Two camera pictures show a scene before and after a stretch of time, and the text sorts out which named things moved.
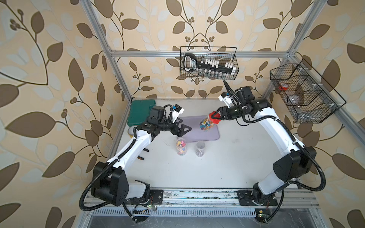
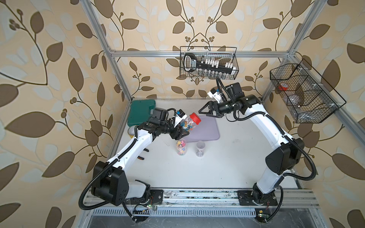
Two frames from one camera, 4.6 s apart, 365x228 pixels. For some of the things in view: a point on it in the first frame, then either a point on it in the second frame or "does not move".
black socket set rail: (191, 63) does not move
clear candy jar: (206, 124) to (187, 124)
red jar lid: (216, 121) to (195, 118)
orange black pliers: (141, 158) does not move
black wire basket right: (309, 97) does not move
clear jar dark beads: (200, 148) does not move
